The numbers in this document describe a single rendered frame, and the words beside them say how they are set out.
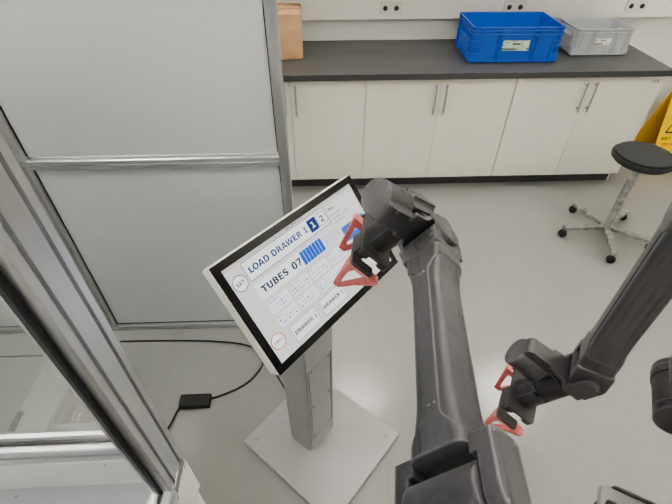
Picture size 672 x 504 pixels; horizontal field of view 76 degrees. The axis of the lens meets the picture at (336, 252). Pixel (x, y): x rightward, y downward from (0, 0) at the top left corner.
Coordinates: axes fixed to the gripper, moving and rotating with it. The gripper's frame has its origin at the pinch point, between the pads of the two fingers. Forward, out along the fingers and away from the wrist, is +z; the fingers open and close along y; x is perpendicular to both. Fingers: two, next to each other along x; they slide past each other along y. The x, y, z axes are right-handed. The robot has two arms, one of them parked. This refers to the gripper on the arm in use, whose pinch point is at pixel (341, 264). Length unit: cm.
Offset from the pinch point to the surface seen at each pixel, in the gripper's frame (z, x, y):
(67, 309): 8.4, -32.6, 28.4
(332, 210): 16.9, 6.7, -39.5
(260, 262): 27.1, -4.2, -16.2
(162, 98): 53, -49, -83
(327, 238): 20.3, 9.2, -32.1
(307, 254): 23.4, 6.0, -25.1
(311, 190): 127, 56, -220
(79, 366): 13.9, -27.5, 31.2
